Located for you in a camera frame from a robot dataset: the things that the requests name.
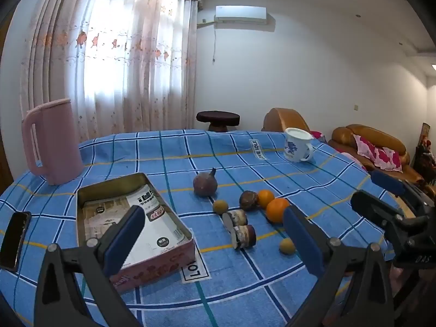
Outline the printed paper sheet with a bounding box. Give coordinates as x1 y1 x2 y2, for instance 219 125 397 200
83 184 186 268

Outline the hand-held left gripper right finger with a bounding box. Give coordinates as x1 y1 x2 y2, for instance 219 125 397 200
283 206 396 327

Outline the dark round stool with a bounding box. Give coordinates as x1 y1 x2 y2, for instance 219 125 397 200
196 111 241 132

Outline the sheer floral curtain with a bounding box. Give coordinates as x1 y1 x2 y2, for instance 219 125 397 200
14 0 201 144

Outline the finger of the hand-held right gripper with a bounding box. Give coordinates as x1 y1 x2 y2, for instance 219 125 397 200
371 170 426 208
351 191 404 232

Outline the small orange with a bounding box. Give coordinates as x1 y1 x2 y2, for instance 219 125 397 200
257 190 275 209

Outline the pink floral pillow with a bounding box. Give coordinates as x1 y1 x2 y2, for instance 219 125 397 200
352 134 402 172

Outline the small brown jar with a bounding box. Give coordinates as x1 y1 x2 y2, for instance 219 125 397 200
232 225 257 250
222 209 248 227

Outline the brown round fruit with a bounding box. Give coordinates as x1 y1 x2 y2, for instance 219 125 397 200
239 191 260 211

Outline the dark purple stemmed fruit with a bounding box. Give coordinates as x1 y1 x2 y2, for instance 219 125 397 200
193 168 219 197

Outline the white mug blue print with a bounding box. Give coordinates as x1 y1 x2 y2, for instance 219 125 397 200
284 128 315 163

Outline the brown leather sofa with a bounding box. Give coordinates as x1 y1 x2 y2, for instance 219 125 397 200
332 124 426 191

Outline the pink plastic pitcher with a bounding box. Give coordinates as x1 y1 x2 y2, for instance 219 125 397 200
21 98 84 186

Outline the white air conditioner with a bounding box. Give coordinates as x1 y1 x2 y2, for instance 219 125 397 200
214 6 267 24

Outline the black smartphone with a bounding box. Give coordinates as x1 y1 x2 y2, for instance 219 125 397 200
0 211 32 272

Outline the brown leather armchair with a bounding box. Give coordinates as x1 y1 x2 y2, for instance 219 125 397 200
262 108 310 133

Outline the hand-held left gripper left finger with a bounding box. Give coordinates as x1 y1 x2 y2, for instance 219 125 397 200
34 205 146 327

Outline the blue plaid tablecloth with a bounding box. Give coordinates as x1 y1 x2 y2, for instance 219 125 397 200
0 129 401 327

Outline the large orange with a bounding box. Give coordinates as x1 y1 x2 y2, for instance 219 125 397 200
266 198 290 224

